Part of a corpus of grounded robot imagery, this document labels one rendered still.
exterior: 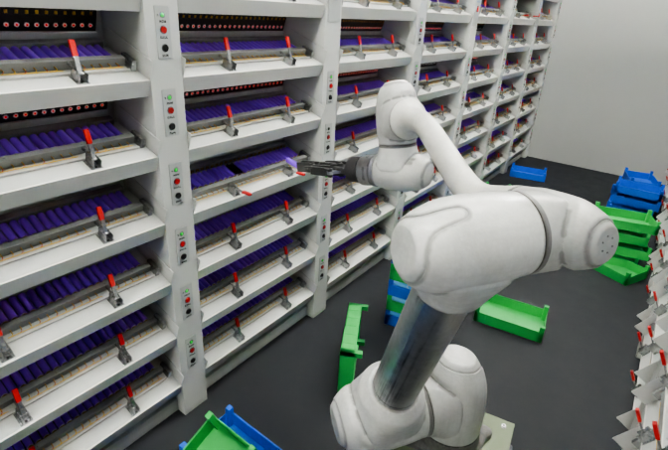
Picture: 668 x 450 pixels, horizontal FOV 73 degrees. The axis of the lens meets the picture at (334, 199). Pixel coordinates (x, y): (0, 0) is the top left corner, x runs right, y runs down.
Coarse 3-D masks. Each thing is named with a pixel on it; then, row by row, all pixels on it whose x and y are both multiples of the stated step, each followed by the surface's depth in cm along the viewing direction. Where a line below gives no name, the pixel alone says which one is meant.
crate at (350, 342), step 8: (352, 304) 187; (360, 304) 187; (352, 312) 182; (360, 312) 182; (352, 320) 177; (360, 320) 190; (344, 328) 172; (352, 328) 173; (344, 336) 168; (352, 336) 168; (344, 344) 164; (352, 344) 164; (360, 344) 193; (344, 352) 160; (352, 352) 160; (360, 352) 161; (344, 360) 162; (352, 360) 161; (344, 368) 163; (352, 368) 163; (344, 376) 165; (352, 376) 164; (344, 384) 166
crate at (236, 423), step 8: (232, 408) 150; (224, 416) 150; (232, 416) 151; (232, 424) 153; (240, 424) 150; (248, 424) 147; (240, 432) 150; (248, 432) 149; (256, 432) 145; (248, 440) 148; (256, 440) 147; (264, 440) 144; (256, 448) 145; (264, 448) 145; (272, 448) 142
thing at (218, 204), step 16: (256, 144) 172; (288, 144) 186; (304, 144) 181; (320, 160) 178; (272, 176) 164; (304, 176) 175; (224, 192) 148; (256, 192) 155; (272, 192) 163; (208, 208) 139; (224, 208) 145
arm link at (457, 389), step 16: (448, 352) 111; (464, 352) 111; (448, 368) 106; (464, 368) 106; (480, 368) 108; (432, 384) 106; (448, 384) 105; (464, 384) 105; (480, 384) 106; (432, 400) 105; (448, 400) 104; (464, 400) 105; (480, 400) 107; (448, 416) 105; (464, 416) 107; (480, 416) 109; (432, 432) 106; (448, 432) 107; (464, 432) 109
